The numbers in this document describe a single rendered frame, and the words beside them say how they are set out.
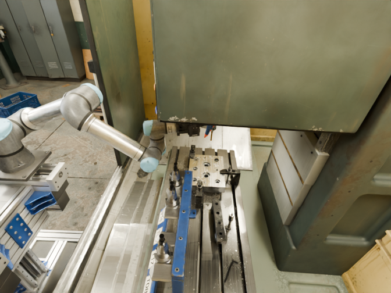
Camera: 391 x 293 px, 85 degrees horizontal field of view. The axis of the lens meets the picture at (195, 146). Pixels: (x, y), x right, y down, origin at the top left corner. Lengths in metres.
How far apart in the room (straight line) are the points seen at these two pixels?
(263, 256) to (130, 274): 0.79
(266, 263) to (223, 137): 1.14
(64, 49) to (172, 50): 5.13
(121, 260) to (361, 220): 1.22
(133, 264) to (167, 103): 0.93
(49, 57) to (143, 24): 4.07
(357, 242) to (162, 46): 1.26
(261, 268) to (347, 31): 1.25
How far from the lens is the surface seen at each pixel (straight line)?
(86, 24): 1.34
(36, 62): 6.15
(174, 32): 0.62
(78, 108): 1.00
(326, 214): 1.11
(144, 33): 2.03
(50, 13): 5.63
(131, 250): 1.37
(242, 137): 2.14
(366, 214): 1.27
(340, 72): 0.73
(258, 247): 1.56
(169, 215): 0.88
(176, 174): 0.94
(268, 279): 1.49
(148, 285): 1.07
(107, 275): 1.38
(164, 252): 0.76
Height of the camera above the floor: 1.94
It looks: 37 degrees down
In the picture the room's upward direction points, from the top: 3 degrees clockwise
